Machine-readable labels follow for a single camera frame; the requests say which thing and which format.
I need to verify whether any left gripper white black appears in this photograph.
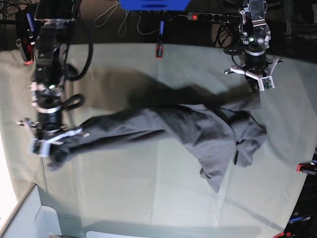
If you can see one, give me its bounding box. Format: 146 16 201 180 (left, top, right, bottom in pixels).
224 56 284 92

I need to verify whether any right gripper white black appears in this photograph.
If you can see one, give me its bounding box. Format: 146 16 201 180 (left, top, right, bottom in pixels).
17 119 90 145

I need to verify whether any grey t-shirt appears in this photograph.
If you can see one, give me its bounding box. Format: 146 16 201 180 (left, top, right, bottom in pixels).
48 92 267 192

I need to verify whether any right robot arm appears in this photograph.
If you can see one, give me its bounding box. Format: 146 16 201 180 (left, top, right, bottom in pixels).
18 0 94 157

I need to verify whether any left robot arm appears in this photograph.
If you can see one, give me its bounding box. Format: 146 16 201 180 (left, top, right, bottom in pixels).
224 0 283 92

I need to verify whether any white storage bin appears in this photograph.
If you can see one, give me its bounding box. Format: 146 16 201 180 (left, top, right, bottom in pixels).
0 183 62 238

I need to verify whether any black power strip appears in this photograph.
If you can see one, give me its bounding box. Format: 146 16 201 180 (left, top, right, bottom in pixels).
185 12 239 24

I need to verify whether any red blue clamp centre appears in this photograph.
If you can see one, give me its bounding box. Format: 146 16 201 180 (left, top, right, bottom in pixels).
156 20 164 59

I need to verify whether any red black clamp right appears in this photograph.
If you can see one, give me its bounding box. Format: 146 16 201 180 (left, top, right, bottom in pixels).
297 159 317 176

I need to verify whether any red black clamp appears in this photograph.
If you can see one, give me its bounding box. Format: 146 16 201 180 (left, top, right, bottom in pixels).
297 159 317 176
15 10 37 65

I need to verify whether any red black clamp left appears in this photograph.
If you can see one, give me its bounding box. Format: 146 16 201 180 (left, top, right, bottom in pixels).
15 10 37 65

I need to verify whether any green table cloth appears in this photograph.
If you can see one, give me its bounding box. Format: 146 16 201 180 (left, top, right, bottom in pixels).
0 44 317 238

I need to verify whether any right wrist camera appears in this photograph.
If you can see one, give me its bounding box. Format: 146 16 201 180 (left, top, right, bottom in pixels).
29 139 51 157

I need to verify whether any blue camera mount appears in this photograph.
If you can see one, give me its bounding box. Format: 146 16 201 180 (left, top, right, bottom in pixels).
119 0 190 11

